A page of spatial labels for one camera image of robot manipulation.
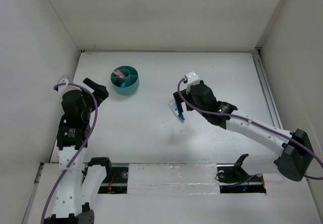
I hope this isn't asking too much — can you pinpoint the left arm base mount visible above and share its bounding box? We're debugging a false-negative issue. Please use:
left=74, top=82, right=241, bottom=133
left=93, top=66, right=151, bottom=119
left=98, top=163, right=129, bottom=194

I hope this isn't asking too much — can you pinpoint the aluminium rail right side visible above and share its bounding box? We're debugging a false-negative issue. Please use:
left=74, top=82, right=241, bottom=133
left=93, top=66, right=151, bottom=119
left=251, top=48, right=283, bottom=129

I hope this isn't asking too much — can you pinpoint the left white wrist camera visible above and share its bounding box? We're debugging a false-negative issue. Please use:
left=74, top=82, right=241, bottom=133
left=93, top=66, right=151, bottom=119
left=54, top=75, right=70, bottom=94

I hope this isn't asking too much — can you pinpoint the clear blue glue bottle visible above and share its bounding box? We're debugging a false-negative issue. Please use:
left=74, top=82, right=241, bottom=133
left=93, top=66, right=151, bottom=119
left=169, top=100, right=185, bottom=123

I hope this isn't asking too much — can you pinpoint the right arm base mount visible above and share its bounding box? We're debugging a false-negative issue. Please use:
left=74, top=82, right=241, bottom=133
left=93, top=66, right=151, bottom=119
left=215, top=154, right=266, bottom=194

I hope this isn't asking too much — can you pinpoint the pink pen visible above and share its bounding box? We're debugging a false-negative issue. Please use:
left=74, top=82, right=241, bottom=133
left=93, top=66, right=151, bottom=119
left=113, top=70, right=126, bottom=78

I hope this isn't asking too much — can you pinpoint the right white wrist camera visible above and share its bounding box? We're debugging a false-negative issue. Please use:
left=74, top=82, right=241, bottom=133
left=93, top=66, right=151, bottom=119
left=184, top=71, right=200, bottom=94

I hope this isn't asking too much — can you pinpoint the blue black highlighter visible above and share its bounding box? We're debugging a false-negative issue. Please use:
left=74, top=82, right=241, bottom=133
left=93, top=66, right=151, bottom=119
left=117, top=82, right=126, bottom=88

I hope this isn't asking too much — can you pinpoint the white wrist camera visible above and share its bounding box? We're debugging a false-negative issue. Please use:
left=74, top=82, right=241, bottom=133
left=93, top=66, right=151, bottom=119
left=54, top=75, right=70, bottom=94
left=184, top=71, right=200, bottom=94

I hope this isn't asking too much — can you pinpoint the teal round divided container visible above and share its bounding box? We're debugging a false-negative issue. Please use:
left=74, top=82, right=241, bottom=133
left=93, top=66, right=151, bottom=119
left=111, top=66, right=139, bottom=96

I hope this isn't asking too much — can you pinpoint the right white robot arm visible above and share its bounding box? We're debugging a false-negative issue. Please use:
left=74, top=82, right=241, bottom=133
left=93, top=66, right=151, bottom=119
left=173, top=77, right=320, bottom=184

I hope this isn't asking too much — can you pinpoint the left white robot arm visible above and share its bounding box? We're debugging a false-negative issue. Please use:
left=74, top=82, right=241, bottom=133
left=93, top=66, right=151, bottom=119
left=40, top=78, right=113, bottom=223

